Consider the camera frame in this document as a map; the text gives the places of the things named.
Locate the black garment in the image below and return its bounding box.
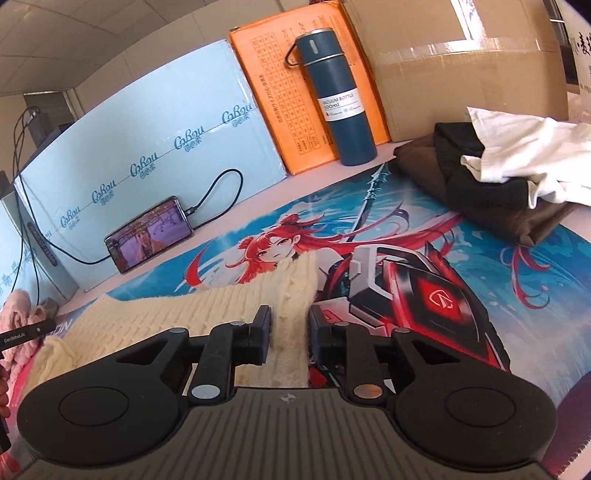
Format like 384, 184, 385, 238
433, 121, 530, 211

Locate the brown garment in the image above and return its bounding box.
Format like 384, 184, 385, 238
393, 134, 581, 246

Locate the dark blue vacuum bottle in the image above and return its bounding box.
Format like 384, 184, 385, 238
285, 31, 378, 167

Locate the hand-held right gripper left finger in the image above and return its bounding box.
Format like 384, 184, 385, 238
110, 305, 273, 400

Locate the light blue foam board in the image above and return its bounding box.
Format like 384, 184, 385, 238
13, 39, 290, 293

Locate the pink fluffy cloth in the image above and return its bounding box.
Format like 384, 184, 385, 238
0, 288, 57, 385

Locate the black smartphone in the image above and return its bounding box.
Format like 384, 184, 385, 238
104, 196, 193, 275

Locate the person's left hand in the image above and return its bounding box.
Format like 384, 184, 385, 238
0, 366, 11, 418

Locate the printed desk mat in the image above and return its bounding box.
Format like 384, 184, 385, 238
7, 161, 591, 480

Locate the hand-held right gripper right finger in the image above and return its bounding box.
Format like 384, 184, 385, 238
308, 305, 445, 401

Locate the cream knitted sweater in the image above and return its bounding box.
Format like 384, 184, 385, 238
27, 251, 320, 389

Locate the black charging cable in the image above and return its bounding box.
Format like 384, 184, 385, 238
11, 104, 244, 267

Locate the orange cardboard box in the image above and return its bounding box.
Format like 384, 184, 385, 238
228, 0, 391, 176

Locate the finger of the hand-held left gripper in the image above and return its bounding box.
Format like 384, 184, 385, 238
0, 315, 57, 352

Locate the white printed box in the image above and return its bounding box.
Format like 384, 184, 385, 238
560, 0, 591, 94

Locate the white garment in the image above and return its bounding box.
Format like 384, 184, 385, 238
461, 106, 591, 206

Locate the brown cardboard box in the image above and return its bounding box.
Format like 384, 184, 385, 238
342, 0, 571, 142

